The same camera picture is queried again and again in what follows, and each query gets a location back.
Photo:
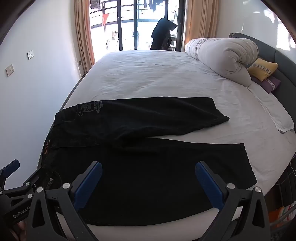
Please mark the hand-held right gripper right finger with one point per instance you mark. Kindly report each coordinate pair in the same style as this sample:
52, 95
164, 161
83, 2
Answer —
208, 183

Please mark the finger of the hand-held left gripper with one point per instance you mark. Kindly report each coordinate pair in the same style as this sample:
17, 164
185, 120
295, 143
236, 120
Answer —
25, 185
11, 166

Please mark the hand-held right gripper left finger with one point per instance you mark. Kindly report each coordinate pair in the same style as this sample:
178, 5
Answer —
89, 183

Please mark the black pants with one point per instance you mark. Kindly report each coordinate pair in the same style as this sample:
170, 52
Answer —
138, 173

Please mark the person's left hand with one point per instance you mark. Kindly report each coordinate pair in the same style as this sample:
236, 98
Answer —
20, 230

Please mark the striped colourful cloth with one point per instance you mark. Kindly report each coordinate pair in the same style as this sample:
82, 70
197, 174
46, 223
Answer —
283, 213

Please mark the folded white towel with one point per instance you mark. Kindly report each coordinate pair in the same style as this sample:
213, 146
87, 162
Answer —
275, 111

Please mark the purple patterned pillow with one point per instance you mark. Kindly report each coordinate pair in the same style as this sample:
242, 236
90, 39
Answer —
268, 83

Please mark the bed with white sheet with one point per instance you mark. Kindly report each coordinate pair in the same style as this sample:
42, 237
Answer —
150, 74

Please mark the yellow patterned pillow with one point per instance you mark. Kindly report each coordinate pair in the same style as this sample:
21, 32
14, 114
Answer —
262, 68

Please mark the rolled white duvet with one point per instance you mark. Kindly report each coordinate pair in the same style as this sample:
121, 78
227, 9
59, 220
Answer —
222, 55

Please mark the grey upholstered headboard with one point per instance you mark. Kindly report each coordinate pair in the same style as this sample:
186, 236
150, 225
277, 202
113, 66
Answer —
283, 62

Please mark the tan curtain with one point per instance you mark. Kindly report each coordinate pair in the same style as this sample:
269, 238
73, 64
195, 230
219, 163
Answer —
84, 34
201, 18

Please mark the black hanging garment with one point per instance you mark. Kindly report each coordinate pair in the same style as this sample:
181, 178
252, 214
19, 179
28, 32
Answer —
161, 34

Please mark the red hanging garment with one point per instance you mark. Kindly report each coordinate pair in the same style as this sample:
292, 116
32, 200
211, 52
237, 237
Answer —
105, 19

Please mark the grey hanging garment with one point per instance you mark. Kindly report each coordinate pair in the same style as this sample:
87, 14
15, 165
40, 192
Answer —
94, 4

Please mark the dark hanging clothes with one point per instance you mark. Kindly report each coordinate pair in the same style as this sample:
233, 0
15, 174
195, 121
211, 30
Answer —
156, 4

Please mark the white wall socket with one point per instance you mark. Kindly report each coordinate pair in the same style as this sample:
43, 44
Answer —
9, 70

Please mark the black balcony door frame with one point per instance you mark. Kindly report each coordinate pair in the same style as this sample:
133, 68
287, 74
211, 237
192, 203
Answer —
120, 25

